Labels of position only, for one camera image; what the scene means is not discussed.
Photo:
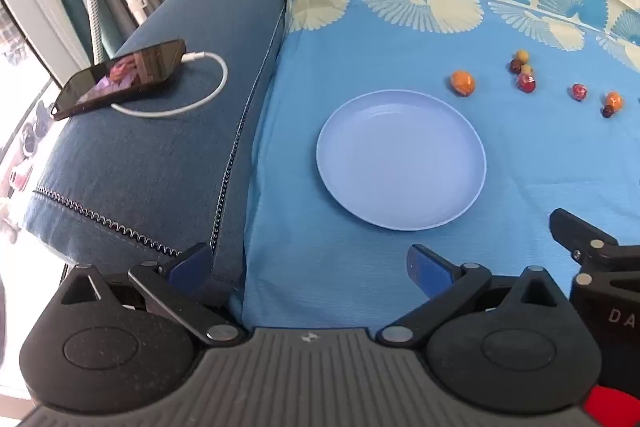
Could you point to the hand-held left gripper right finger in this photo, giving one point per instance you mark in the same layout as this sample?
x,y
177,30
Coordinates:
x,y
427,269

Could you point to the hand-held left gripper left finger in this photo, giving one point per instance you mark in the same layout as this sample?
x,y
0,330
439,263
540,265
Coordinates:
x,y
192,269

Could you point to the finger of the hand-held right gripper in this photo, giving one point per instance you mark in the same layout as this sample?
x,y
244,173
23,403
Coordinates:
x,y
575,232

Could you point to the pale blue round plate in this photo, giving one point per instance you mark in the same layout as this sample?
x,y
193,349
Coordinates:
x,y
400,157

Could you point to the dark red jujube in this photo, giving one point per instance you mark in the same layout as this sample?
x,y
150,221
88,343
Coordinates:
x,y
607,111
514,67

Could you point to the red cherry tomato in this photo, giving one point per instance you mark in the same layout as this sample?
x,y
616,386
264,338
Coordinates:
x,y
526,84
579,92

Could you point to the small yellow round fruit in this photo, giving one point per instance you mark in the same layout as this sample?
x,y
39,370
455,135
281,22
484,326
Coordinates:
x,y
527,69
522,56

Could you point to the person's red clothing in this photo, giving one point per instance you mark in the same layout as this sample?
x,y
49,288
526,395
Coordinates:
x,y
615,409

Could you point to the blue sofa armrest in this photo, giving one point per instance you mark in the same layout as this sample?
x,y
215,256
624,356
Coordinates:
x,y
165,167

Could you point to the black smartphone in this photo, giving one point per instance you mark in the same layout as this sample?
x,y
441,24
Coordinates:
x,y
120,77

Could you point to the printed floor mat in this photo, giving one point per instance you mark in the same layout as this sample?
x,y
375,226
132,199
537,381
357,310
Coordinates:
x,y
22,142

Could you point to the blue fan-print cloth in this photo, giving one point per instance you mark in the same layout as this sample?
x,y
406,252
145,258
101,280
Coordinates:
x,y
350,37

